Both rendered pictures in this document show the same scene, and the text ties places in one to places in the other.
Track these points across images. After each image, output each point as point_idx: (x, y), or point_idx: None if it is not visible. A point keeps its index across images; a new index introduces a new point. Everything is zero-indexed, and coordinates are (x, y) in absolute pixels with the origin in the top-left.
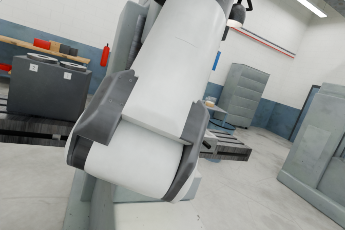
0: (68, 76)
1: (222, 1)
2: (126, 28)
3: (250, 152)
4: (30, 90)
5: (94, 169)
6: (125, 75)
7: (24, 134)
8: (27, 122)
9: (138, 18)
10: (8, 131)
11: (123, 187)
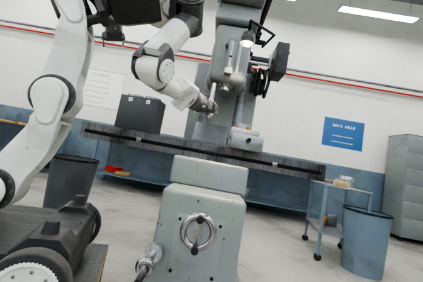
0: (148, 102)
1: (182, 19)
2: (197, 82)
3: (324, 169)
4: (127, 113)
5: (137, 67)
6: (146, 41)
7: (121, 136)
8: (123, 128)
9: (206, 73)
10: (113, 134)
11: (177, 167)
